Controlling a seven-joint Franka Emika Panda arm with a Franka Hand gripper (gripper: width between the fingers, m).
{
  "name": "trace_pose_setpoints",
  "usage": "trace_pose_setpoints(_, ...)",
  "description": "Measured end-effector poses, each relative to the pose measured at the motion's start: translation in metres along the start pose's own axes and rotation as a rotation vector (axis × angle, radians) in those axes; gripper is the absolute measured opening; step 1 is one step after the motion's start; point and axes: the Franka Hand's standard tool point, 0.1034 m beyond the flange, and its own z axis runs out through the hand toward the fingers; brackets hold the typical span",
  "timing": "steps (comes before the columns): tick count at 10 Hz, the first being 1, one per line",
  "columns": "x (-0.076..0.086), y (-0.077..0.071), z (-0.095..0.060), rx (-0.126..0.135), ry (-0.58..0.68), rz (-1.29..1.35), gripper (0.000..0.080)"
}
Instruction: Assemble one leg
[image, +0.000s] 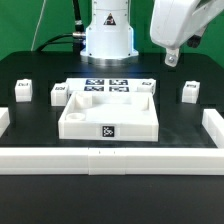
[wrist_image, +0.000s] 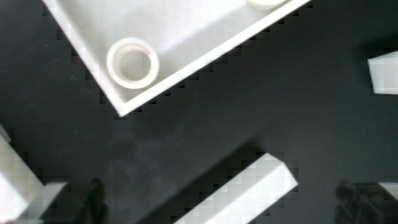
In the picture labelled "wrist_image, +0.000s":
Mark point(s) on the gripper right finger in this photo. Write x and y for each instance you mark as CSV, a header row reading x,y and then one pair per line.
x,y
366,203

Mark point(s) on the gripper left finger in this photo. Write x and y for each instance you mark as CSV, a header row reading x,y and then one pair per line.
x,y
82,206

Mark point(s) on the white table leg with tag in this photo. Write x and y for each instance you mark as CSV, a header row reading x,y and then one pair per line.
x,y
384,73

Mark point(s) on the white square tabletop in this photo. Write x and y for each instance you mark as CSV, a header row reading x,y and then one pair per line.
x,y
148,40

